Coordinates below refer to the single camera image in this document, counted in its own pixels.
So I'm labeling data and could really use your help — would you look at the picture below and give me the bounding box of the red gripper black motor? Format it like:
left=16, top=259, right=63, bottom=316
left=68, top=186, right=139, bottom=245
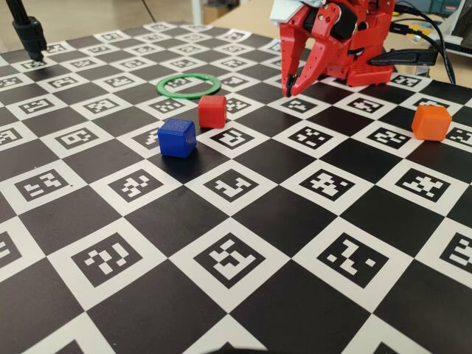
left=279, top=2, right=366, bottom=98

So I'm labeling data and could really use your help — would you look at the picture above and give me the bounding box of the red cube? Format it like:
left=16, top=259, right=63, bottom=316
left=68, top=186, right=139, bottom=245
left=198, top=95, right=227, bottom=129

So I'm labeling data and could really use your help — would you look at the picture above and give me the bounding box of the blue cube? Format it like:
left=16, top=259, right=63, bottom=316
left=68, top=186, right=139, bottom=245
left=157, top=118, right=197, bottom=159

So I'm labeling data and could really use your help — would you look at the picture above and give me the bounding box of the orange cube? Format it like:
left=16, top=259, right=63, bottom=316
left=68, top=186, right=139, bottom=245
left=411, top=105, right=453, bottom=142

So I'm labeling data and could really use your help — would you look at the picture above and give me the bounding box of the brown cardboard box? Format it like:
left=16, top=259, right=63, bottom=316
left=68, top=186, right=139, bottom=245
left=202, top=5, right=226, bottom=24

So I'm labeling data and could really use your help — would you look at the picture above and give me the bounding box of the black clamp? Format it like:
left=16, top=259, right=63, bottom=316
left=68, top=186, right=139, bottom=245
left=368, top=49, right=440, bottom=68

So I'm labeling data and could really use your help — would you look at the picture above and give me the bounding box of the teal box with red label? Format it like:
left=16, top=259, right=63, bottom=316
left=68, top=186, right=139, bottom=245
left=405, top=0, right=460, bottom=15

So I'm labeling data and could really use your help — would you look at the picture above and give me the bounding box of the black white marker checkerboard mat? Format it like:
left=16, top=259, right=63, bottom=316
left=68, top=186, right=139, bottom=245
left=0, top=21, right=472, bottom=354

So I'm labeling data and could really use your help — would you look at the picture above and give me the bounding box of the black tripod leg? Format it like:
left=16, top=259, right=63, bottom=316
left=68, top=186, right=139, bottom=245
left=7, top=0, right=48, bottom=62

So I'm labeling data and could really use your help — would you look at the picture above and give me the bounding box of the black cable with plug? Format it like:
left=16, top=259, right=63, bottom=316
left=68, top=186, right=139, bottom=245
left=389, top=21, right=443, bottom=51

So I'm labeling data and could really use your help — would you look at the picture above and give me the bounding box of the thick black cable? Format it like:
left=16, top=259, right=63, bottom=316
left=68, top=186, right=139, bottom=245
left=393, top=1, right=458, bottom=85

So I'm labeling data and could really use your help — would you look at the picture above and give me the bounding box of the green ring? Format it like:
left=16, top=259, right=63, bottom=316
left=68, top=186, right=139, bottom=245
left=156, top=72, right=222, bottom=100

